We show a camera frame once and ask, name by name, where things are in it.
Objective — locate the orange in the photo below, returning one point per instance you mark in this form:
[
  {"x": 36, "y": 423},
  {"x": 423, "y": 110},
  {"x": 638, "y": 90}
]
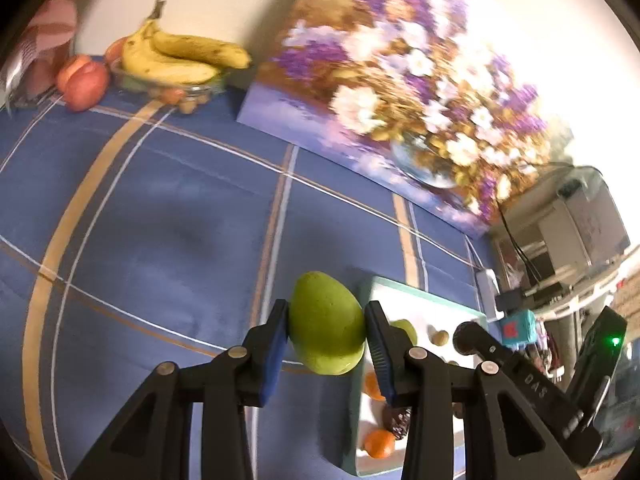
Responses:
[
  {"x": 372, "y": 387},
  {"x": 379, "y": 444}
]

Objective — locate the grey box appliance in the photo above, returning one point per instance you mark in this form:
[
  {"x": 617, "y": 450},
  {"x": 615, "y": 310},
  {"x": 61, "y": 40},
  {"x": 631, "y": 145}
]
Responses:
[{"x": 585, "y": 225}]

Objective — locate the blue plaid tablecloth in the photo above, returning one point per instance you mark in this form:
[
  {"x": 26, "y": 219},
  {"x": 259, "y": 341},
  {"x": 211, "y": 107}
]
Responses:
[{"x": 175, "y": 220}]

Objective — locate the flower painting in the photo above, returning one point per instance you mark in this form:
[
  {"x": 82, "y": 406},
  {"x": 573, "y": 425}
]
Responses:
[{"x": 400, "y": 85}]

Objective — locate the teal box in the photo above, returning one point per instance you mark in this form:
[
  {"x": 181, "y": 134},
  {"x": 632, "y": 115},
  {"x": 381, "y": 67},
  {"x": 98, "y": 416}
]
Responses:
[{"x": 519, "y": 327}]

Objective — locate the red apple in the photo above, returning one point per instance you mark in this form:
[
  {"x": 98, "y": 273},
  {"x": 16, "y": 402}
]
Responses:
[{"x": 85, "y": 82}]

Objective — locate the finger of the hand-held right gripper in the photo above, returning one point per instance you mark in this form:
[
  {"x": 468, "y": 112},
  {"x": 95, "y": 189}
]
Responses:
[{"x": 535, "y": 385}]

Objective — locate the yellow banana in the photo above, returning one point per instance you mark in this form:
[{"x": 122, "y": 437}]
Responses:
[
  {"x": 160, "y": 67},
  {"x": 205, "y": 50}
]

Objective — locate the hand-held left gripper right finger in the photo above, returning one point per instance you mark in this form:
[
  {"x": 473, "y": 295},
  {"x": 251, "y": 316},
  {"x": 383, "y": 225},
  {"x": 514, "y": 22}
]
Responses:
[{"x": 382, "y": 360}]

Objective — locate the white tray with green rim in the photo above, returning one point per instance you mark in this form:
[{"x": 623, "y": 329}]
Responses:
[{"x": 430, "y": 310}]

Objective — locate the clear glass fruit bowl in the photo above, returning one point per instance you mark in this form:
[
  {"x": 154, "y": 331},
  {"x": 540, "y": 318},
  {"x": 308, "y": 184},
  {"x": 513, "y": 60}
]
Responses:
[{"x": 200, "y": 91}]

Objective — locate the white power strip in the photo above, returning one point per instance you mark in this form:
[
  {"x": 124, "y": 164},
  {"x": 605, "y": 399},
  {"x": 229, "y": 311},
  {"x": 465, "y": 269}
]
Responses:
[{"x": 486, "y": 292}]

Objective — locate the large green fruit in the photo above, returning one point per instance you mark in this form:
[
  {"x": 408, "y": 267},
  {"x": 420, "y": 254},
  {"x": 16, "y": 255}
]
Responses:
[{"x": 327, "y": 325}]

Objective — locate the small green fruit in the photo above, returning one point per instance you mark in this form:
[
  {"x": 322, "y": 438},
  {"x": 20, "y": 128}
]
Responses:
[{"x": 406, "y": 330}]

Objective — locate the black power adapter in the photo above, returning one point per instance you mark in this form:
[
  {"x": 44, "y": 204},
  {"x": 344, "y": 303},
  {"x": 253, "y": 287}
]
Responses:
[{"x": 510, "y": 300}]

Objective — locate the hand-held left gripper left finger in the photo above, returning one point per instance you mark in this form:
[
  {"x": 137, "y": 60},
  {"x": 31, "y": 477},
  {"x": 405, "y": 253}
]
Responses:
[{"x": 272, "y": 355}]

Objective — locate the small round brown fruit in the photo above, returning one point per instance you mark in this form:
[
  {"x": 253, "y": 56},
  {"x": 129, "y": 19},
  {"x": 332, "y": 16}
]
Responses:
[{"x": 440, "y": 337}]

